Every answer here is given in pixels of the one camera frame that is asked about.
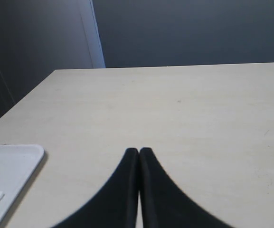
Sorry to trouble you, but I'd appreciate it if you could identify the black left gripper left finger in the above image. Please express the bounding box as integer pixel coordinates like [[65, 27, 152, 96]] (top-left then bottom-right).
[[54, 148, 139, 228]]

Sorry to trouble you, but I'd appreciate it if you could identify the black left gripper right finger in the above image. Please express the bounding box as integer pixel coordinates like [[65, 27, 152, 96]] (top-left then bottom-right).
[[139, 147, 231, 228]]

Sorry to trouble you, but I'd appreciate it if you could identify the white plastic tray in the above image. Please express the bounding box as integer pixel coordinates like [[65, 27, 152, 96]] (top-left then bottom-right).
[[0, 144, 45, 223]]

